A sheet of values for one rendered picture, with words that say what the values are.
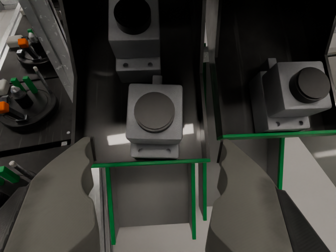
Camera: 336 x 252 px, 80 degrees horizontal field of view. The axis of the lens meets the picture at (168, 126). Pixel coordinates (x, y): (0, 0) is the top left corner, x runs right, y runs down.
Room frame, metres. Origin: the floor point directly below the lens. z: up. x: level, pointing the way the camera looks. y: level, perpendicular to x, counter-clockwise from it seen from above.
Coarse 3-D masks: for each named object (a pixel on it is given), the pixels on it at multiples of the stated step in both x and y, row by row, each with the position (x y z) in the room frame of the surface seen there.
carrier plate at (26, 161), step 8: (32, 152) 0.22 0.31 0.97; (40, 152) 0.22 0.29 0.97; (48, 152) 0.22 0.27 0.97; (56, 152) 0.22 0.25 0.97; (0, 160) 0.20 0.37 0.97; (8, 160) 0.20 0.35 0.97; (16, 160) 0.20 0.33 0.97; (24, 160) 0.20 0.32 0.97; (32, 160) 0.20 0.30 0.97; (40, 160) 0.20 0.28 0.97; (48, 160) 0.20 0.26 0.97; (8, 168) 0.18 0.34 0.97; (24, 168) 0.18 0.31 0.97; (32, 168) 0.18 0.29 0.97; (40, 168) 0.18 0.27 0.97
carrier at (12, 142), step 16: (0, 80) 0.44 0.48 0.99; (16, 80) 0.39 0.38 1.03; (48, 80) 0.46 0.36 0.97; (0, 96) 0.39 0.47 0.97; (16, 96) 0.34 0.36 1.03; (32, 96) 0.38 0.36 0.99; (48, 96) 0.38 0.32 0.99; (64, 96) 0.40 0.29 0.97; (32, 112) 0.32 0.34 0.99; (48, 112) 0.32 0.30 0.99; (64, 112) 0.34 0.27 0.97; (0, 128) 0.28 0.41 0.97; (16, 128) 0.28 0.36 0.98; (32, 128) 0.29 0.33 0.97; (48, 128) 0.29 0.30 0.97; (64, 128) 0.29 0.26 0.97; (0, 144) 0.24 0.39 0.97; (16, 144) 0.24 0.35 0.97; (32, 144) 0.24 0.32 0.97; (48, 144) 0.25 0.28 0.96
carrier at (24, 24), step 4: (20, 8) 0.88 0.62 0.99; (56, 8) 0.89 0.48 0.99; (56, 12) 0.85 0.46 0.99; (60, 12) 0.86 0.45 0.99; (24, 16) 0.85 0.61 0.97; (60, 16) 0.82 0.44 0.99; (20, 20) 0.82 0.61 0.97; (24, 20) 0.82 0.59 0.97; (60, 20) 0.79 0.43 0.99; (20, 24) 0.79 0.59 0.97; (24, 24) 0.79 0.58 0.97; (28, 24) 0.79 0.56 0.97; (20, 28) 0.76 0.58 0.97; (24, 28) 0.76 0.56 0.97; (28, 28) 0.76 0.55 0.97; (32, 28) 0.76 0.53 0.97; (16, 32) 0.73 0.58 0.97; (20, 32) 0.73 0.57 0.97; (24, 32) 0.73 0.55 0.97; (64, 32) 0.74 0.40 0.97; (36, 36) 0.70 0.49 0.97
